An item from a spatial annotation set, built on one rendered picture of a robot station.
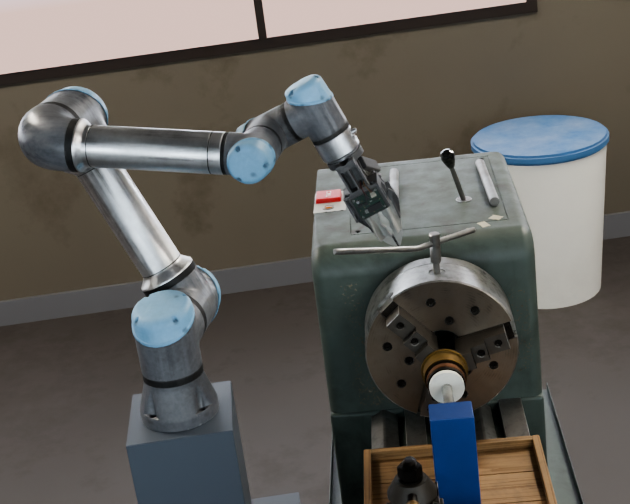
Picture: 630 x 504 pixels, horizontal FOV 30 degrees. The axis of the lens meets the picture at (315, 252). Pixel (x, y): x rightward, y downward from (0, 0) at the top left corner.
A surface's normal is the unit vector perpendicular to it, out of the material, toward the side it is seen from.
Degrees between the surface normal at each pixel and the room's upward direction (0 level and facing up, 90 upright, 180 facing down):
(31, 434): 0
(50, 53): 90
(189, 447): 90
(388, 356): 90
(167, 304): 7
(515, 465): 0
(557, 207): 94
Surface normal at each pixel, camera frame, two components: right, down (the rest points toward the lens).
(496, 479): -0.12, -0.92
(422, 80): 0.08, 0.37
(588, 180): 0.58, 0.30
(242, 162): -0.18, 0.40
